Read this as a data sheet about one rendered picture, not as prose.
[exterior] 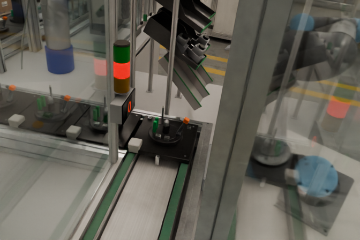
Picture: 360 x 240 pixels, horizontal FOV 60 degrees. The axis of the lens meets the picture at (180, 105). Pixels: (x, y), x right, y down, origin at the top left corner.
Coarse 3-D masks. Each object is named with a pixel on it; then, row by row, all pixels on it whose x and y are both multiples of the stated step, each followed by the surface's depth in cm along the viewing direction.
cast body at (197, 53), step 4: (196, 44) 136; (200, 44) 135; (188, 48) 139; (196, 48) 135; (200, 48) 135; (204, 48) 135; (188, 52) 138; (192, 52) 137; (196, 52) 136; (200, 52) 135; (204, 52) 138; (192, 56) 137; (196, 56) 136; (200, 56) 137; (204, 56) 139; (196, 60) 137; (200, 60) 137
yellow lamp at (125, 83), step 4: (116, 80) 95; (120, 80) 94; (124, 80) 95; (128, 80) 96; (116, 84) 95; (120, 84) 95; (124, 84) 95; (128, 84) 96; (116, 88) 96; (120, 88) 96; (124, 88) 96; (128, 88) 97; (116, 92) 97; (120, 92) 96; (124, 92) 97
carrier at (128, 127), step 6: (132, 114) 139; (138, 114) 140; (126, 120) 135; (132, 120) 136; (138, 120) 136; (120, 126) 128; (126, 126) 131; (132, 126) 132; (120, 132) 127; (126, 132) 128; (132, 132) 129; (120, 138) 124; (126, 138) 125; (120, 144) 121; (126, 144) 123
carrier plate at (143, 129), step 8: (144, 120) 136; (152, 120) 137; (160, 120) 138; (144, 128) 131; (184, 128) 134; (192, 128) 135; (136, 136) 126; (144, 136) 127; (184, 136) 129; (192, 136) 130; (144, 144) 122; (152, 144) 123; (184, 144) 125; (192, 144) 125; (144, 152) 119; (152, 152) 119; (160, 152) 119; (168, 152) 120; (176, 152) 120; (184, 152) 121; (176, 160) 118; (184, 160) 117
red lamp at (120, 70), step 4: (116, 64) 92; (120, 64) 91; (124, 64) 92; (128, 64) 93; (116, 68) 92; (120, 68) 92; (124, 68) 92; (128, 68) 94; (116, 72) 93; (120, 72) 93; (124, 72) 93; (128, 72) 94; (116, 76) 94; (120, 76) 93; (124, 76) 94; (128, 76) 95
